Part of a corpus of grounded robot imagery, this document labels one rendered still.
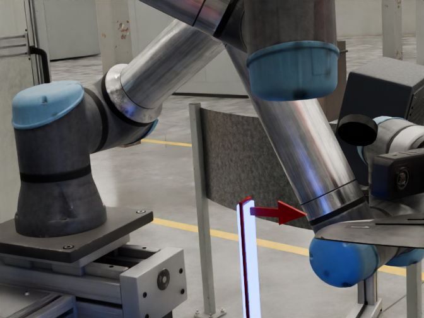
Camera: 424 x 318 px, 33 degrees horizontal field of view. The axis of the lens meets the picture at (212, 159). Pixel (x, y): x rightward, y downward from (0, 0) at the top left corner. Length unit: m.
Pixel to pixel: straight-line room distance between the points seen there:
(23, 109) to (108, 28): 6.19
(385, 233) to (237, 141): 2.25
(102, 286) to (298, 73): 0.64
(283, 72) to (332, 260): 0.34
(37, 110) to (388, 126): 0.53
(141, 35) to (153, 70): 10.54
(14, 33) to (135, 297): 1.67
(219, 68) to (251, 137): 7.88
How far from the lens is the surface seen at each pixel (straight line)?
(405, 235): 0.62
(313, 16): 0.59
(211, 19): 0.71
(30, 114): 1.16
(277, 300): 3.48
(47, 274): 1.21
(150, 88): 1.18
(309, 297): 3.50
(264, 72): 0.60
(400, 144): 0.91
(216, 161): 3.02
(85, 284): 1.17
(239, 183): 2.90
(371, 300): 1.29
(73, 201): 1.18
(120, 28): 7.36
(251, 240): 0.73
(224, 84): 10.62
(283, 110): 0.88
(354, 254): 0.85
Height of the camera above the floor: 1.38
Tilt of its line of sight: 12 degrees down
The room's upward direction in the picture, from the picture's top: 4 degrees counter-clockwise
